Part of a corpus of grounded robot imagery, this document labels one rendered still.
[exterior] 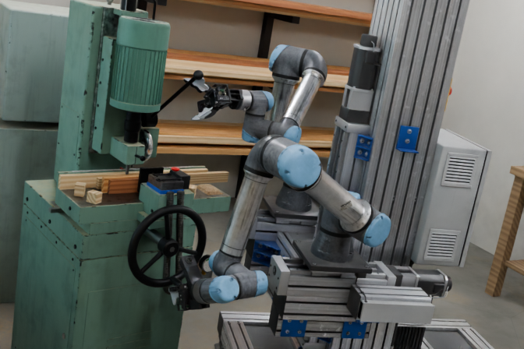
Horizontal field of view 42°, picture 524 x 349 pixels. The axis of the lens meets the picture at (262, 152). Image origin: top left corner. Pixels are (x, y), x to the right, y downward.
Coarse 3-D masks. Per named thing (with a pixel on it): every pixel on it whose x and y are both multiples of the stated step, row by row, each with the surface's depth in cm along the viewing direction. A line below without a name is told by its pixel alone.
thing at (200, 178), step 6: (192, 174) 264; (198, 174) 266; (204, 174) 268; (210, 174) 269; (216, 174) 271; (222, 174) 273; (192, 180) 265; (198, 180) 267; (204, 180) 269; (210, 180) 270; (216, 180) 272; (222, 180) 274; (96, 186) 243
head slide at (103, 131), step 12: (108, 36) 245; (108, 48) 241; (108, 60) 242; (108, 72) 242; (108, 84) 243; (108, 96) 244; (96, 108) 251; (108, 108) 245; (96, 120) 251; (108, 120) 247; (120, 120) 250; (96, 132) 251; (108, 132) 248; (120, 132) 251; (96, 144) 251; (108, 144) 250
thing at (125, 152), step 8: (112, 136) 249; (120, 136) 250; (112, 144) 249; (120, 144) 244; (128, 144) 241; (136, 144) 243; (112, 152) 249; (120, 152) 244; (128, 152) 240; (136, 152) 242; (144, 152) 244; (120, 160) 244; (128, 160) 241; (136, 160) 243
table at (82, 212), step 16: (64, 192) 233; (224, 192) 261; (64, 208) 232; (80, 208) 222; (96, 208) 225; (112, 208) 229; (128, 208) 233; (208, 208) 254; (224, 208) 258; (160, 224) 231; (192, 224) 239
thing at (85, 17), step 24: (72, 0) 256; (72, 24) 256; (96, 24) 244; (72, 48) 257; (96, 48) 246; (72, 72) 257; (96, 72) 249; (72, 96) 258; (72, 120) 258; (72, 144) 258; (72, 168) 259; (96, 168) 260
